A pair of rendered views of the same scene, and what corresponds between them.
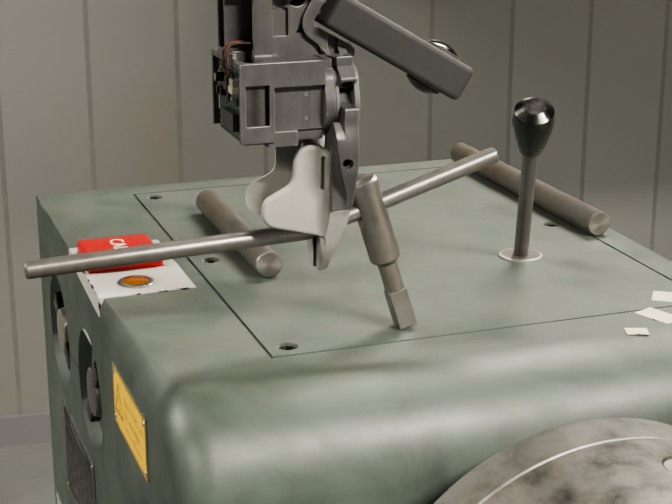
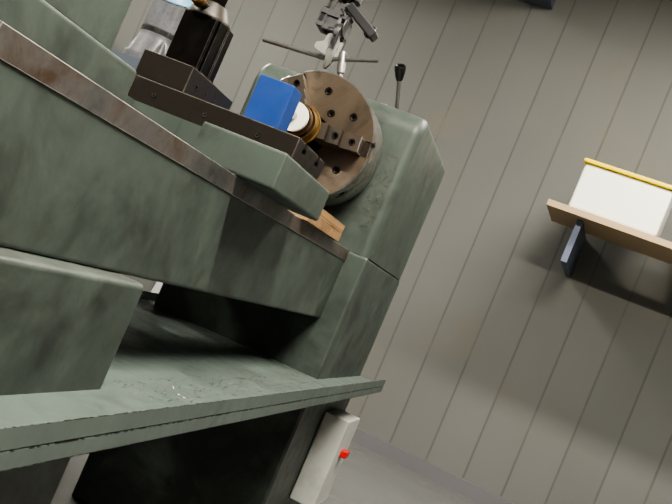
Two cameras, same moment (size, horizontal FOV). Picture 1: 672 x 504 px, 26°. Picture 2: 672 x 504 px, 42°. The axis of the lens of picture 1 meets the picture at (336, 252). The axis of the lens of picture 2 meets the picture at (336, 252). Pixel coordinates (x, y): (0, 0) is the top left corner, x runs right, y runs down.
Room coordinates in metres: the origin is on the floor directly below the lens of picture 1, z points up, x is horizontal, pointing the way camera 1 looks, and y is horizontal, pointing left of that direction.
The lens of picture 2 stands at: (-0.89, -1.47, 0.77)
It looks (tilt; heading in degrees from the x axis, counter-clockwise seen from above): 2 degrees up; 33
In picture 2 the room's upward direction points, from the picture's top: 23 degrees clockwise
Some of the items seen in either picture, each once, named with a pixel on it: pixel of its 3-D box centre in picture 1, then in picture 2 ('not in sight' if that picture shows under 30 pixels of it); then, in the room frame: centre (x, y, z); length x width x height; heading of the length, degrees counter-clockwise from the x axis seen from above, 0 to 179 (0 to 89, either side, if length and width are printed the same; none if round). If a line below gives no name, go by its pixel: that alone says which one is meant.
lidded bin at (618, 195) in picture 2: not in sight; (621, 205); (3.32, -0.15, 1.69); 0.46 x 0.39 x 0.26; 104
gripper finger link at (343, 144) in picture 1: (334, 144); (337, 35); (0.94, 0.00, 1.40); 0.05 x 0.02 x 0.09; 20
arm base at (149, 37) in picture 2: not in sight; (155, 51); (0.65, 0.30, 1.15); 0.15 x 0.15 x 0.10
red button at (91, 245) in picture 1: (119, 257); not in sight; (1.14, 0.18, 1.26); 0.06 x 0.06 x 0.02; 20
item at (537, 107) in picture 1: (531, 128); (399, 71); (1.07, -0.15, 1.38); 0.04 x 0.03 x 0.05; 20
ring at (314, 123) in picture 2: not in sight; (299, 122); (0.65, -0.23, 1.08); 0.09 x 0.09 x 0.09; 20
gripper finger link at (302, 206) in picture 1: (302, 211); (324, 48); (0.94, 0.02, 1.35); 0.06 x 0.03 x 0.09; 110
